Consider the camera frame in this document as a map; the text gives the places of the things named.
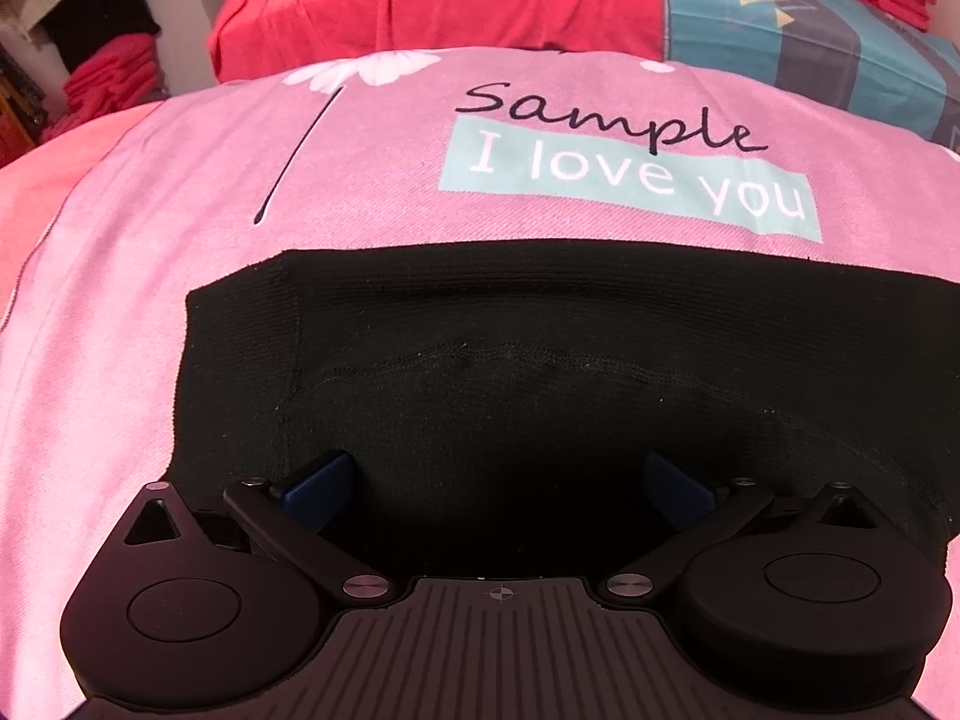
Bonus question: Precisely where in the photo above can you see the black pants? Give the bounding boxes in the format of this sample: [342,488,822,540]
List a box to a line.
[165,243,960,541]

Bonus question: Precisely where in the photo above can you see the pile of red cloths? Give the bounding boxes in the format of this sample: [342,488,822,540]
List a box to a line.
[63,33,163,122]

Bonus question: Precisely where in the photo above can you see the blue grey striped pillow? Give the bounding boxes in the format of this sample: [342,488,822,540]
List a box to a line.
[625,0,960,167]

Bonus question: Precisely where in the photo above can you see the red bed sheet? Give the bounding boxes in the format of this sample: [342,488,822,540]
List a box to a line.
[208,0,670,83]

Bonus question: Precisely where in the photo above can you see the salmon bed sheet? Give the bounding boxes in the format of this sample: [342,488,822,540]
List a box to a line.
[0,99,167,331]

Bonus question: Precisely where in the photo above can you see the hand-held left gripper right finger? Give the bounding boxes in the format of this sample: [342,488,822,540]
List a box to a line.
[600,450,882,607]

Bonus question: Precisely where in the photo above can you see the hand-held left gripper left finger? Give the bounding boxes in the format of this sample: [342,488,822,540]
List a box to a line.
[101,448,395,610]

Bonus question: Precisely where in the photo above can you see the pink printed blanket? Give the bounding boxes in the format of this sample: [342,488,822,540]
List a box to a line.
[0,46,960,691]

